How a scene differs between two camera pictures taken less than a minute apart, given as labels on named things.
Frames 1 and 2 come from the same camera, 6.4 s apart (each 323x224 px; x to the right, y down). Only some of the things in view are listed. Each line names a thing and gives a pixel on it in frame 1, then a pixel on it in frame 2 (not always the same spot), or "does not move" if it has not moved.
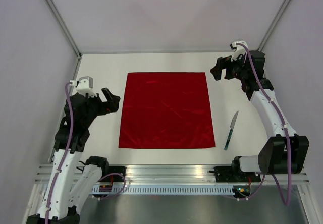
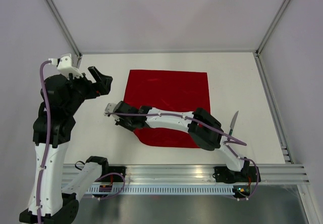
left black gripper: x=111 y=105 → x=95 y=89
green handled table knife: x=230 y=131 does not move
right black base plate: x=226 y=174 does not move
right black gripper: x=223 y=62 → x=120 y=122
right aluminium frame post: x=282 y=9 does not move
